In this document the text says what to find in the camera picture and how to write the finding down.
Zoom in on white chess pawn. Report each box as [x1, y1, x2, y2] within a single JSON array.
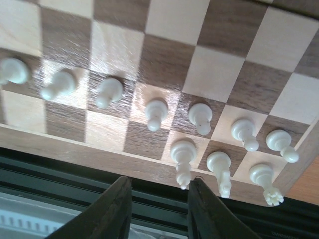
[[188, 103, 213, 135], [40, 71, 77, 101], [95, 78, 124, 109], [145, 100, 168, 132], [0, 57, 31, 85]]

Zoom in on wooden chessboard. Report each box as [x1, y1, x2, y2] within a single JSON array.
[[0, 0, 319, 206]]

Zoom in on black aluminium frame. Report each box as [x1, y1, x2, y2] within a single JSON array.
[[0, 148, 319, 239]]

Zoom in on white chess piece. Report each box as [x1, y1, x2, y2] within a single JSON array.
[[266, 129, 300, 163], [249, 164, 284, 206], [170, 138, 197, 190], [206, 151, 231, 198], [231, 119, 259, 152]]

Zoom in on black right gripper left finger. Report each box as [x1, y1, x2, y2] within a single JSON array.
[[47, 176, 132, 239]]

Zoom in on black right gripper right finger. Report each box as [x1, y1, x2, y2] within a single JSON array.
[[187, 178, 259, 239]]

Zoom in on light blue cable duct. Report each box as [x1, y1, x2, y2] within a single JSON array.
[[0, 210, 63, 233]]

